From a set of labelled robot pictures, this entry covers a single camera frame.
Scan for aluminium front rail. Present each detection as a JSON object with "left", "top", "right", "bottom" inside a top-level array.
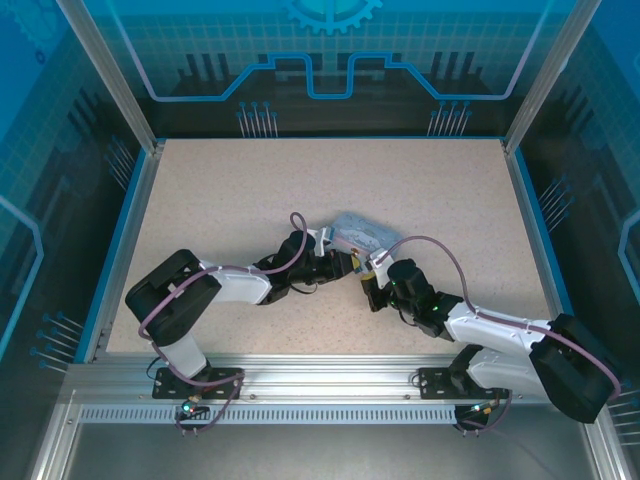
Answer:
[{"left": 58, "top": 353, "right": 601, "bottom": 407}]

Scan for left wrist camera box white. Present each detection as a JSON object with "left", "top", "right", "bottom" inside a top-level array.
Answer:
[{"left": 311, "top": 226, "right": 337, "bottom": 257}]

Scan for aluminium frame post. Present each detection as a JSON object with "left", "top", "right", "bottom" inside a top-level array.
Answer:
[
  {"left": 56, "top": 0, "right": 167, "bottom": 157},
  {"left": 501, "top": 0, "right": 605, "bottom": 156}
]

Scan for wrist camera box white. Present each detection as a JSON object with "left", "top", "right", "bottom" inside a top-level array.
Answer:
[
  {"left": 311, "top": 226, "right": 337, "bottom": 257},
  {"left": 366, "top": 251, "right": 390, "bottom": 290}
]

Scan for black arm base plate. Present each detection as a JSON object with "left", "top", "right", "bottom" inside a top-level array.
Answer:
[
  {"left": 415, "top": 367, "right": 511, "bottom": 401},
  {"left": 152, "top": 367, "right": 245, "bottom": 401}
]

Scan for clear plastic pouch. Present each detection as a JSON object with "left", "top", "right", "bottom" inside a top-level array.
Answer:
[{"left": 329, "top": 211, "right": 402, "bottom": 254}]

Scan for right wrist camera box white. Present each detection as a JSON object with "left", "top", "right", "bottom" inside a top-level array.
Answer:
[{"left": 366, "top": 251, "right": 390, "bottom": 290}]

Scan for slotted grey cable duct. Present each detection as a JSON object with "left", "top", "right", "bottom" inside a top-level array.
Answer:
[{"left": 78, "top": 405, "right": 460, "bottom": 427}]

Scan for blue table side border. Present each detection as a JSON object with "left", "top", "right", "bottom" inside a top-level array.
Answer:
[
  {"left": 504, "top": 138, "right": 576, "bottom": 321},
  {"left": 73, "top": 138, "right": 160, "bottom": 365}
]

